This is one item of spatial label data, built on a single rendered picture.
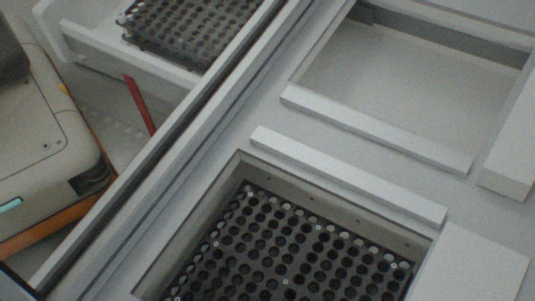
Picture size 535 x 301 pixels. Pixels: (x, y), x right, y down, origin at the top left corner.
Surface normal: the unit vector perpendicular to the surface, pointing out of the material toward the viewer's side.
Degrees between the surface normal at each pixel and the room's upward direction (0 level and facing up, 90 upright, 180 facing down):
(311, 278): 0
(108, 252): 90
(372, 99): 0
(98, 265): 90
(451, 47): 90
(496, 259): 0
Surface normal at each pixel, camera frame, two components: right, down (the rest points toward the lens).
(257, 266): -0.09, -0.56
